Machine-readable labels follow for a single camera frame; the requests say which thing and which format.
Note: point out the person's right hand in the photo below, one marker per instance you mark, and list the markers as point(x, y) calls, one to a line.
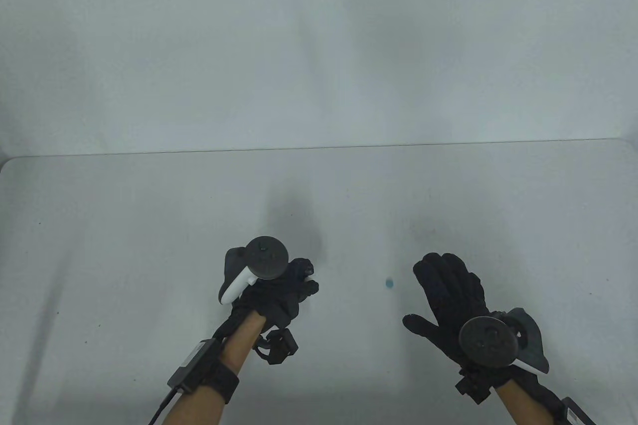
point(448, 295)

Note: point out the person's left hand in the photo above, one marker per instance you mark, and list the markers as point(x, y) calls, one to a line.
point(279, 298)

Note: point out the person's right forearm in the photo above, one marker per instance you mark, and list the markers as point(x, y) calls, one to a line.
point(518, 407)

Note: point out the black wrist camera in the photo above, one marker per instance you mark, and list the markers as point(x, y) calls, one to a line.
point(473, 387)
point(279, 348)

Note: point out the person's left forearm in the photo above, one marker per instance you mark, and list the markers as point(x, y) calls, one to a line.
point(241, 345)

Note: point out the white and grey controller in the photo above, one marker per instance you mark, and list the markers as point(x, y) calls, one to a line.
point(487, 341)
point(266, 258)

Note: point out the black box with label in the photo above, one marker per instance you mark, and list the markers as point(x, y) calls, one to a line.
point(192, 365)
point(575, 415)

